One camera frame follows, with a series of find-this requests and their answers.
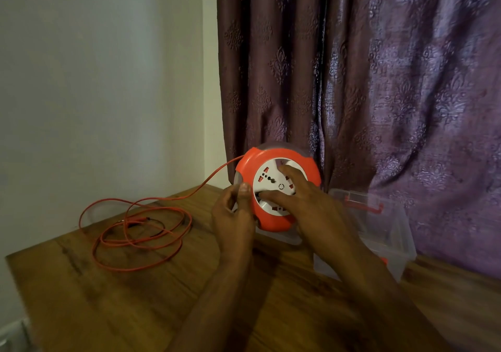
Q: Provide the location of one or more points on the orange extension cord reel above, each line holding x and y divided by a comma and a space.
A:
250, 165

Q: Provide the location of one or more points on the clear plastic lid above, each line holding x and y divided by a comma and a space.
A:
282, 236

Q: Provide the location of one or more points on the person's left forearm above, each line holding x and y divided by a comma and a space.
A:
213, 312

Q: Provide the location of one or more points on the person's left hand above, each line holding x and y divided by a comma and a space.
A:
233, 230

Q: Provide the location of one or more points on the person's right hand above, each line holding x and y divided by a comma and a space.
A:
321, 222

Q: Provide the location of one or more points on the purple patterned curtain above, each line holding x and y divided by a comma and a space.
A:
391, 69

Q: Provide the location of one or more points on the person's right forearm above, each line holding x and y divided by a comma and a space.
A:
387, 308

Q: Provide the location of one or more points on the clear plastic box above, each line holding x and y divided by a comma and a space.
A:
391, 230

